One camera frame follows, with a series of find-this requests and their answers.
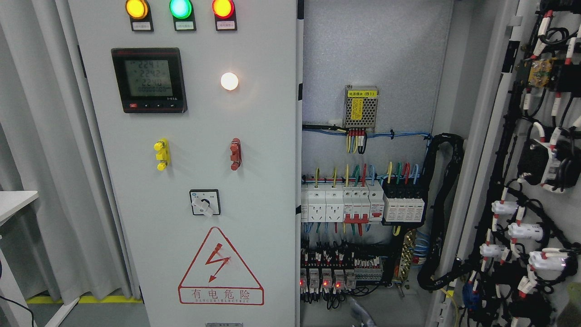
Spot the black digital power meter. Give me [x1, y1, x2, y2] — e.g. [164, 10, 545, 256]
[111, 48, 187, 114]

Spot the red indicator light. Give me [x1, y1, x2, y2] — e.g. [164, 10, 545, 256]
[212, 0, 238, 31]

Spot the grey cabinet door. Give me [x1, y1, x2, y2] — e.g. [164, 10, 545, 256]
[419, 0, 580, 327]
[69, 0, 300, 327]

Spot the white socket breaker row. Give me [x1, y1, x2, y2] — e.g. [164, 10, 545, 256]
[301, 183, 385, 224]

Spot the white desk corner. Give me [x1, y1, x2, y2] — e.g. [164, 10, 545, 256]
[0, 191, 38, 226]

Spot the green indicator light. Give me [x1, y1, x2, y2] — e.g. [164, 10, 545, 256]
[169, 0, 197, 31]

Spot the left door rotary switch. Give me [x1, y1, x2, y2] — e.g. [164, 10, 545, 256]
[189, 189, 221, 217]

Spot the red electric hazard sticker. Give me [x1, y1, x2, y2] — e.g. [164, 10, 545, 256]
[178, 226, 264, 306]

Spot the black surge protector block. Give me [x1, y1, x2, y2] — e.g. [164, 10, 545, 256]
[382, 181, 428, 228]

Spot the brass ground terminal bar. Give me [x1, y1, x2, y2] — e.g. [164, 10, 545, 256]
[392, 229, 416, 298]

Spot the grey curtain left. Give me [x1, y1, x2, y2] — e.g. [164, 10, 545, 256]
[0, 0, 139, 303]

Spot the metal mesh power supply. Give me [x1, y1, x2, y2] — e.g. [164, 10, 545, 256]
[343, 85, 379, 131]

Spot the relay and terminal row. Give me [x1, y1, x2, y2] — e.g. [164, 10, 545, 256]
[299, 241, 391, 302]

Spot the white lit indicator lamp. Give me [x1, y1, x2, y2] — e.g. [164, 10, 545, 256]
[220, 72, 239, 91]

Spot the yellow indicator light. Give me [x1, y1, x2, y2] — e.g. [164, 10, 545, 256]
[125, 0, 153, 32]

